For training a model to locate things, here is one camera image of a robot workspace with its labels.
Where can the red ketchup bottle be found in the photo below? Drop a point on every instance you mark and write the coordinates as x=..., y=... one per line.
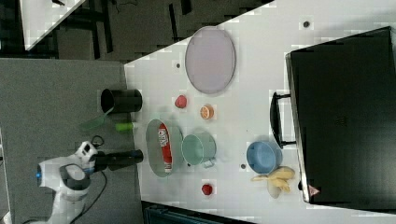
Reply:
x=165, y=146

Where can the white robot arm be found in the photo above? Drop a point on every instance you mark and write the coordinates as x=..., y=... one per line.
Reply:
x=69, y=179

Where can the green oval strainer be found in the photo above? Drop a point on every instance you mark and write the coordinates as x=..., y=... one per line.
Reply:
x=155, y=156

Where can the orange slice toy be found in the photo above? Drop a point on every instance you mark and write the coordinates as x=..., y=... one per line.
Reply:
x=207, y=112

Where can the pink toy strawberry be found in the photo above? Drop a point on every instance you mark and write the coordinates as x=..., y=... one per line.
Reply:
x=181, y=101

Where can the green mug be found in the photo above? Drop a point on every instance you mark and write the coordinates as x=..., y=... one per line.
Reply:
x=199, y=149

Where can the grey round plate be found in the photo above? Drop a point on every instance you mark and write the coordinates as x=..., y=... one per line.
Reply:
x=210, y=60

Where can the black cup upper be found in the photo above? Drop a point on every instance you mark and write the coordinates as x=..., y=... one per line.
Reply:
x=121, y=101

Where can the red toy strawberry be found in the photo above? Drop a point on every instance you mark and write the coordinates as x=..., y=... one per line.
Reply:
x=207, y=189

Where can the blue bowl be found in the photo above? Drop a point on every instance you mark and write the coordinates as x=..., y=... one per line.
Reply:
x=263, y=158

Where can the green spatula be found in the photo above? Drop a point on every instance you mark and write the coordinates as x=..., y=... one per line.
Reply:
x=100, y=121

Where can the peeled toy banana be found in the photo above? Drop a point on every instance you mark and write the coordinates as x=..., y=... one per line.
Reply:
x=277, y=181

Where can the black toaster oven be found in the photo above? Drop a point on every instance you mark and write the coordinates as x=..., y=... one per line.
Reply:
x=343, y=105

